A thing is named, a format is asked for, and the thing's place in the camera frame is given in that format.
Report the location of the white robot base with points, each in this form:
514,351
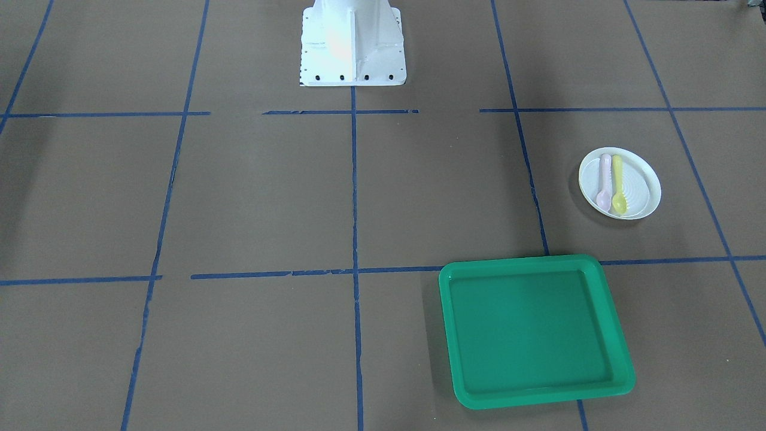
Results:
352,43

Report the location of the yellow plastic spoon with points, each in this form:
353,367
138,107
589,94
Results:
619,203

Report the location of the white round plate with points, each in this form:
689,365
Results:
641,184

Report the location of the pink plastic spoon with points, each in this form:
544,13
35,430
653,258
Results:
603,196

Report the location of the green plastic tray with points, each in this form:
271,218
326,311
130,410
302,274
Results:
532,330

